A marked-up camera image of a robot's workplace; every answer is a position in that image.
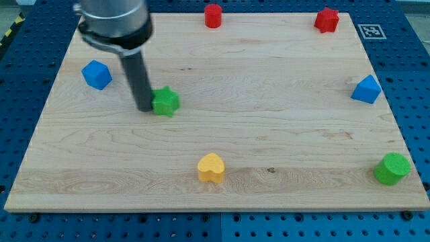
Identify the blue pentagon block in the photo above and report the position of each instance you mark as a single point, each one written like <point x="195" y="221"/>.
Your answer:
<point x="367" y="90"/>

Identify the red star block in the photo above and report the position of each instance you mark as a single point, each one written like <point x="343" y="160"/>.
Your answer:
<point x="327" y="20"/>

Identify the red cylinder block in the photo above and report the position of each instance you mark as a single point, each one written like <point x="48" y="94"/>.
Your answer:
<point x="213" y="16"/>

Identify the yellow heart block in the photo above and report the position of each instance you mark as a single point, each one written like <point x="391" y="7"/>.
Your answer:
<point x="211" y="168"/>

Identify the white fiducial marker tag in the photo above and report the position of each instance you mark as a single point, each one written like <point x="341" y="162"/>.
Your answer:
<point x="371" y="31"/>

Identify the blue cube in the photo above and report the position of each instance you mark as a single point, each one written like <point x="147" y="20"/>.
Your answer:
<point x="96" y="74"/>

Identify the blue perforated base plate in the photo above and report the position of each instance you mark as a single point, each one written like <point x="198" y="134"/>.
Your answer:
<point x="30" y="60"/>

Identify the green cylinder block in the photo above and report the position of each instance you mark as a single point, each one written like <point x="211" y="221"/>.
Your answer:
<point x="392" y="168"/>

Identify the green star block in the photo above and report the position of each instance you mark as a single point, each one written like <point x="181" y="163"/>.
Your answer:
<point x="165" y="102"/>

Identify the wooden board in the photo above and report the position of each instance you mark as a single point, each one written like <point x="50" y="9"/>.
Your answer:
<point x="266" y="92"/>

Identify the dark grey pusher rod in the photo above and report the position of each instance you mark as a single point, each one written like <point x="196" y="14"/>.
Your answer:
<point x="137" y="76"/>

